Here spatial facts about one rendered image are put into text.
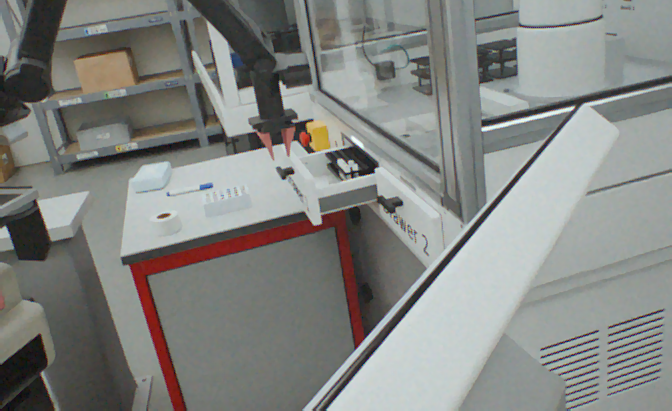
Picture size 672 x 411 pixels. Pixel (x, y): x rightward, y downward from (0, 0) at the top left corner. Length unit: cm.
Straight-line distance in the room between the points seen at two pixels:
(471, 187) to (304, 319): 90
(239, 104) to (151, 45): 344
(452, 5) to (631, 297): 64
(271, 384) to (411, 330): 153
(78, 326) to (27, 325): 73
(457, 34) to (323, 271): 95
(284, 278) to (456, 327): 135
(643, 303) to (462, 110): 55
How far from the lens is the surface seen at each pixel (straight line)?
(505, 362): 51
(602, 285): 118
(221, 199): 165
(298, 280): 167
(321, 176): 156
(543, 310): 113
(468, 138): 92
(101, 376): 217
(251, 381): 181
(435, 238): 106
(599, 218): 110
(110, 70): 522
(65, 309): 206
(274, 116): 133
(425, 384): 29
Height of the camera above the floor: 137
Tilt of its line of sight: 21 degrees down
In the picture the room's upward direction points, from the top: 9 degrees counter-clockwise
